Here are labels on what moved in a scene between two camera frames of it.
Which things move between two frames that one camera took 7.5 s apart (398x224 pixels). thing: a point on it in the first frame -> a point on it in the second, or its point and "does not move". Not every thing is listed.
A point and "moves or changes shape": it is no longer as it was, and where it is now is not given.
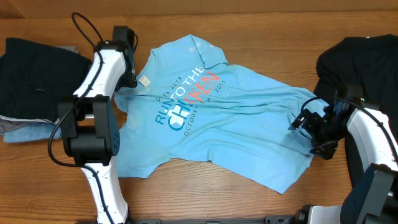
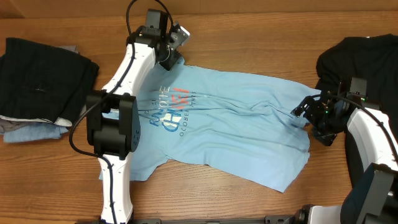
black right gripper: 328,149 -> 329,135
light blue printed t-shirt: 189,104 moves or changes shape
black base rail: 279,219 does not move
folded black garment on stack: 37,78 does not move
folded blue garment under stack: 32,132 does not move
